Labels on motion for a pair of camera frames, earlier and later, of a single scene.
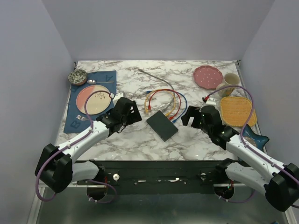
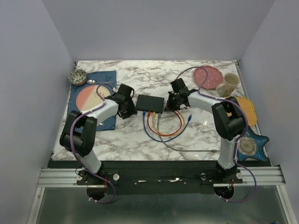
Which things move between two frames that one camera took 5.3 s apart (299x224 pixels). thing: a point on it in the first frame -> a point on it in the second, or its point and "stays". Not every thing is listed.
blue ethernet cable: x=175 y=120 -> x=144 y=115
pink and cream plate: x=96 y=103 stays
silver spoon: x=93 y=82 stays
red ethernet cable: x=149 y=107 -> x=149 y=115
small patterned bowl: x=77 y=77 stays
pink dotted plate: x=208 y=77 stays
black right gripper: x=193 y=112 -> x=169 y=107
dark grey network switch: x=162 y=126 -> x=150 y=103
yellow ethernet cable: x=174 y=105 -> x=153 y=115
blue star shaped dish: x=256 y=139 stays
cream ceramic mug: x=229 y=80 stays
